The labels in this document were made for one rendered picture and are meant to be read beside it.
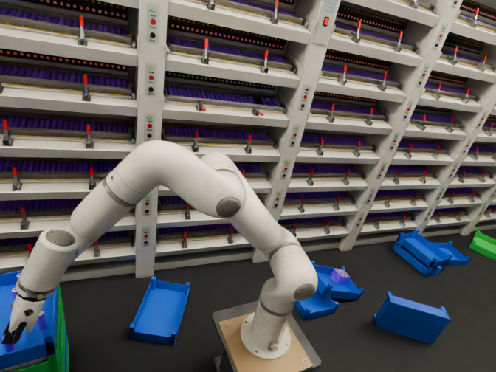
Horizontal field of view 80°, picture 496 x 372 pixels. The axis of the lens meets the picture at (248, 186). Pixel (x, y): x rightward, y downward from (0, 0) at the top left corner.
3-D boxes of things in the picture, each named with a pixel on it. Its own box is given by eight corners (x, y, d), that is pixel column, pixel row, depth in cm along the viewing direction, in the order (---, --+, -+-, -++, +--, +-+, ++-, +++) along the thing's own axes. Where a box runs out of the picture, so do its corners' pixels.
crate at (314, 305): (334, 314, 164) (339, 303, 160) (303, 320, 156) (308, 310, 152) (306, 274, 187) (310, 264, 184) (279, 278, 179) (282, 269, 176)
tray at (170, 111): (286, 127, 148) (294, 111, 141) (161, 118, 124) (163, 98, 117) (273, 104, 160) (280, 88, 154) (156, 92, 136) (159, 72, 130)
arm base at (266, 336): (298, 353, 107) (313, 320, 98) (249, 365, 100) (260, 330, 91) (277, 309, 122) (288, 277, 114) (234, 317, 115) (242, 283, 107)
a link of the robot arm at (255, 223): (287, 294, 94) (271, 257, 107) (319, 273, 93) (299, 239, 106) (188, 193, 66) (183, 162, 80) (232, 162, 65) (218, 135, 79)
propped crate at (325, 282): (336, 275, 192) (344, 266, 189) (356, 300, 176) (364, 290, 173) (303, 270, 176) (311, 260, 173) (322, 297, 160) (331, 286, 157)
